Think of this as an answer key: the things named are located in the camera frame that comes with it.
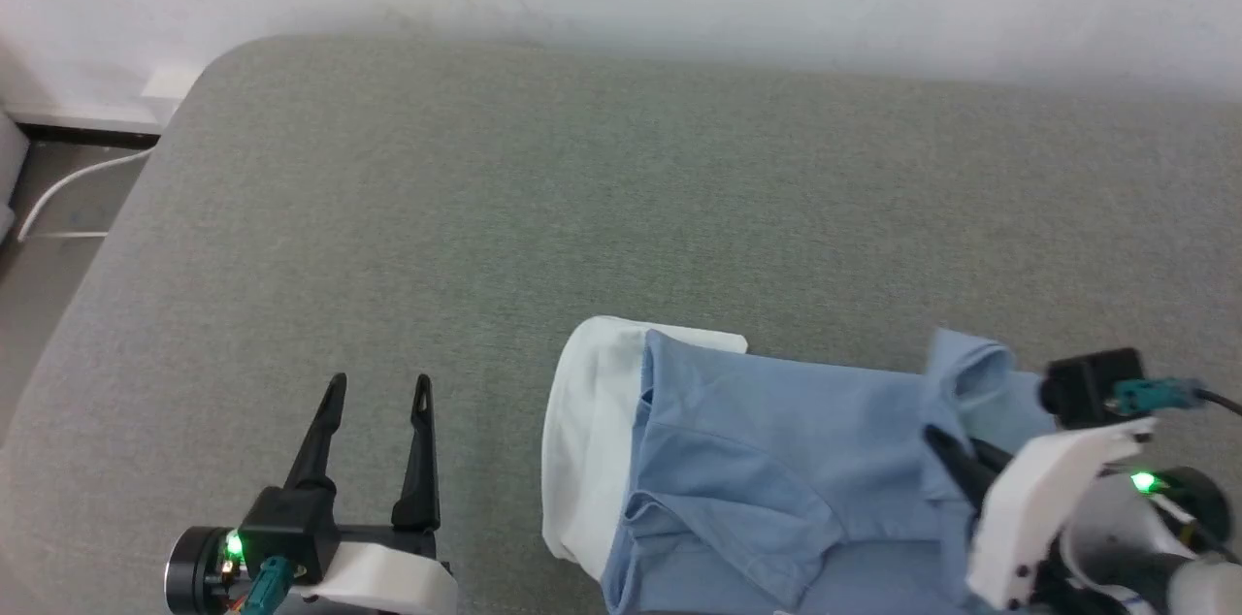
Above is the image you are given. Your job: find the teal plug right camera cable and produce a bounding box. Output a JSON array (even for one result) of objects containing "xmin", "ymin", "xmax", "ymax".
[{"xmin": 1114, "ymin": 378, "xmax": 1242, "ymax": 418}]

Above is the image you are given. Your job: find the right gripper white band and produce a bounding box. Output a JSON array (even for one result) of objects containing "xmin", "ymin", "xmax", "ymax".
[{"xmin": 921, "ymin": 415, "xmax": 1158, "ymax": 612}]

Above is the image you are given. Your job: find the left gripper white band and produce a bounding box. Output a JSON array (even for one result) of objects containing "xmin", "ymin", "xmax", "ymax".
[{"xmin": 284, "ymin": 372, "xmax": 459, "ymax": 615}]

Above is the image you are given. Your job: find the light blue white shirt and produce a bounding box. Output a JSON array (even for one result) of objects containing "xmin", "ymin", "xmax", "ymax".
[{"xmin": 539, "ymin": 315, "xmax": 1080, "ymax": 615}]

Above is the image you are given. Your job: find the teal plug camera cable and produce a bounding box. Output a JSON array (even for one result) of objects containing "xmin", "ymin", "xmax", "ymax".
[
  {"xmin": 236, "ymin": 555, "xmax": 296, "ymax": 615},
  {"xmin": 1114, "ymin": 378, "xmax": 1242, "ymax": 418}
]

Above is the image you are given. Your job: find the teal plug left camera cable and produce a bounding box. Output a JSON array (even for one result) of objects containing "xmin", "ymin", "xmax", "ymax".
[{"xmin": 236, "ymin": 555, "xmax": 296, "ymax": 615}]

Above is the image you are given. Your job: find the white floor cable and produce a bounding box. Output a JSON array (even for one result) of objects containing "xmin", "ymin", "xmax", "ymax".
[{"xmin": 14, "ymin": 147, "xmax": 158, "ymax": 243}]

